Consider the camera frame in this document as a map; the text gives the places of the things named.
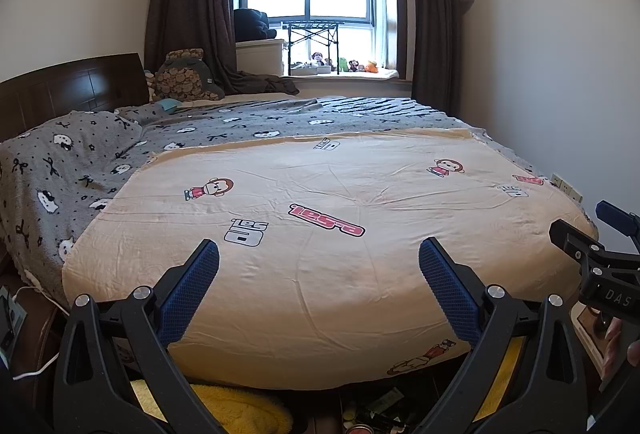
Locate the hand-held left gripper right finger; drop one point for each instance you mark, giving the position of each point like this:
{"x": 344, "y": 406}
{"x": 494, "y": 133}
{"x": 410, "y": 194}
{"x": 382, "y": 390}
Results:
{"x": 447, "y": 289}

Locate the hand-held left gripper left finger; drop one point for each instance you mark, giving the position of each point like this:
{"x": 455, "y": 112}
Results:
{"x": 192, "y": 289}

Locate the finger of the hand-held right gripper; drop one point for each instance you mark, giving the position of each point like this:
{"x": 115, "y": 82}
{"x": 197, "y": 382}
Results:
{"x": 617, "y": 219}
{"x": 575, "y": 241}

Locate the person's right hand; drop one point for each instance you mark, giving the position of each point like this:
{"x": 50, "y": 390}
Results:
{"x": 619, "y": 349}

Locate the cream printed bed sheet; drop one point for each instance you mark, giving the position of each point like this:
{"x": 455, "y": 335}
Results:
{"x": 325, "y": 274}

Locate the yellow fluffy rug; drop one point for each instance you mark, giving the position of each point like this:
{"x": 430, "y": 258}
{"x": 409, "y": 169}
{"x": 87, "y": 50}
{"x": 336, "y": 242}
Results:
{"x": 235, "y": 409}

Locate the green packet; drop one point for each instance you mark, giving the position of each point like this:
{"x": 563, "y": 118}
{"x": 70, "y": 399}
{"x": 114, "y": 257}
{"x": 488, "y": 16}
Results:
{"x": 382, "y": 401}

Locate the brown nightstand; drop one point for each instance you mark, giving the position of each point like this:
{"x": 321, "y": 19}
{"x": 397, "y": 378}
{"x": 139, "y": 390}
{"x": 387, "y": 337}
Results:
{"x": 37, "y": 339}

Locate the grey printed blanket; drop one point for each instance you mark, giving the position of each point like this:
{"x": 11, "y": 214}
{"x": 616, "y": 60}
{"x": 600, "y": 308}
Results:
{"x": 225, "y": 128}

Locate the red round can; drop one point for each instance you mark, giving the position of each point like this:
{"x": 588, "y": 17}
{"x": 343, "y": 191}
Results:
{"x": 360, "y": 429}

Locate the teal cloth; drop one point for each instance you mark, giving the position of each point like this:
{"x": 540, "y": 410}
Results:
{"x": 167, "y": 104}

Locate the grey box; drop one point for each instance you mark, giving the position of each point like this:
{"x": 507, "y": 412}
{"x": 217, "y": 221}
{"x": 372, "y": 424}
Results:
{"x": 10, "y": 324}

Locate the brown patterned cushion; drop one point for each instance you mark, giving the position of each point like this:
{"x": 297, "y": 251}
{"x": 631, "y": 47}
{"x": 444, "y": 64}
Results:
{"x": 175, "y": 81}

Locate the dark green cushion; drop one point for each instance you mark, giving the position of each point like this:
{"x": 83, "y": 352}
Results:
{"x": 211, "y": 81}

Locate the orange plush toy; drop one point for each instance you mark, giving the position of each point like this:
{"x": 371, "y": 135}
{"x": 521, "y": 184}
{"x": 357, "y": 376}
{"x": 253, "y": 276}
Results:
{"x": 370, "y": 66}

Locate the dark wooden headboard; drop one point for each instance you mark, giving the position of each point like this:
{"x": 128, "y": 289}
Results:
{"x": 65, "y": 88}

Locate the white storage box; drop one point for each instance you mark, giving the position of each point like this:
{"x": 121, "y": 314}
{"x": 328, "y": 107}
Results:
{"x": 257, "y": 58}

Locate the brown monkey plush toy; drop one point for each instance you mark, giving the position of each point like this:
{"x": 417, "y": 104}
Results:
{"x": 354, "y": 65}

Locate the green plush toy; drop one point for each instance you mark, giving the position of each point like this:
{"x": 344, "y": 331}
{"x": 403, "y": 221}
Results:
{"x": 343, "y": 64}

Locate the white flat box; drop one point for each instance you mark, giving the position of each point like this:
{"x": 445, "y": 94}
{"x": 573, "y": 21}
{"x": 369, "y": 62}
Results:
{"x": 310, "y": 70}

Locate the grey monkey plush toy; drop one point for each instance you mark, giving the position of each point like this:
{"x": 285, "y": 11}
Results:
{"x": 317, "y": 59}

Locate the dark blue folded blanket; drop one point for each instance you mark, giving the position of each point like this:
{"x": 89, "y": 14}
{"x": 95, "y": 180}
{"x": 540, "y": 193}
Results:
{"x": 252, "y": 26}

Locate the black folding rack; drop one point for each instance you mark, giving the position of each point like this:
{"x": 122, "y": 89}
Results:
{"x": 310, "y": 24}

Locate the white wall socket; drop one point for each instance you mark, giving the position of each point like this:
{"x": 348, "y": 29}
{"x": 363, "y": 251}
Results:
{"x": 567, "y": 189}

